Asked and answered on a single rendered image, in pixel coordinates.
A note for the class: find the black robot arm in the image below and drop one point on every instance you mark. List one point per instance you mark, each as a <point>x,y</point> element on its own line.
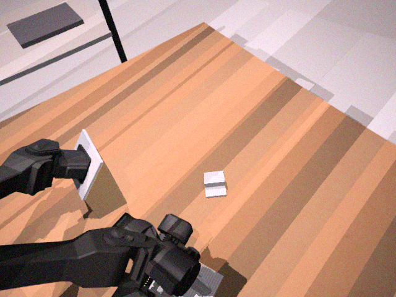
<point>96,258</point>

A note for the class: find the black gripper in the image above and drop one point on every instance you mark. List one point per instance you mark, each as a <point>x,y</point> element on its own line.
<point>171,228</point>

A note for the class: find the white rectangular block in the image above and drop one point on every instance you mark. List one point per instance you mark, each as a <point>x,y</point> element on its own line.
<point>214,184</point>

